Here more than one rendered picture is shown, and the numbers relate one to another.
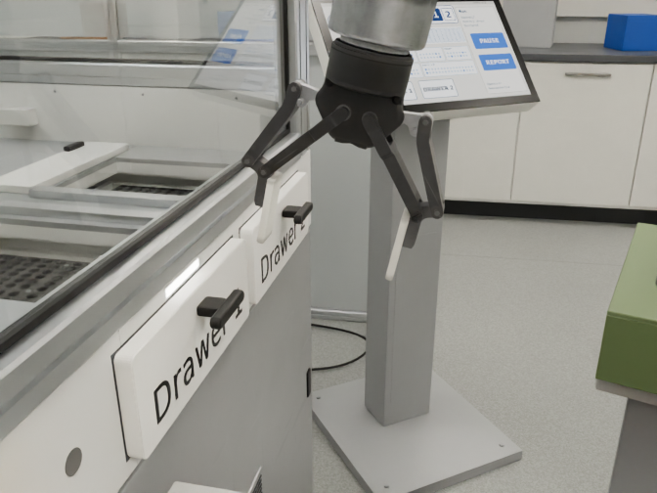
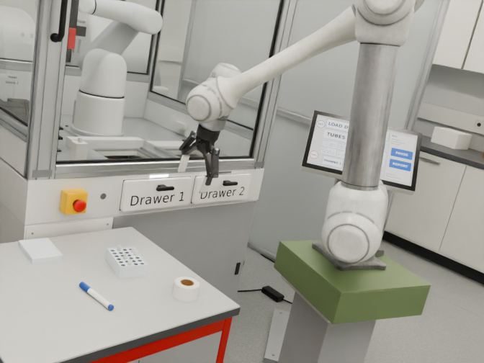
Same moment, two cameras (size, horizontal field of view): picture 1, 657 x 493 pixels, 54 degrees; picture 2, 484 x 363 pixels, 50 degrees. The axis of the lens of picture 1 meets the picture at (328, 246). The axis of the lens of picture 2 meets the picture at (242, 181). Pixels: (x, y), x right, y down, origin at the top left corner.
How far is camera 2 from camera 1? 1.31 m
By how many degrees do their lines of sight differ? 30
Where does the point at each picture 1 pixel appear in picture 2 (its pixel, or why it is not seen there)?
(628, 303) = (289, 243)
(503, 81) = (397, 175)
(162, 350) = (139, 187)
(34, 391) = (99, 173)
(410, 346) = not seen: hidden behind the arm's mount
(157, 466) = (130, 222)
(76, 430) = (106, 189)
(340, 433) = (275, 329)
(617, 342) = (279, 253)
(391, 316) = not seen: hidden behind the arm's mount
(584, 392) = not seen: outside the picture
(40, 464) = (94, 189)
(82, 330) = (116, 168)
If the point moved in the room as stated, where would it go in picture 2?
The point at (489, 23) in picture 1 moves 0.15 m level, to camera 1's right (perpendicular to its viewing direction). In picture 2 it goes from (407, 145) to (439, 155)
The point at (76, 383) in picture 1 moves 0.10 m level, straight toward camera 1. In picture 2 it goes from (110, 179) to (97, 186)
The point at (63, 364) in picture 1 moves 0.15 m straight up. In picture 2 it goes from (108, 172) to (113, 127)
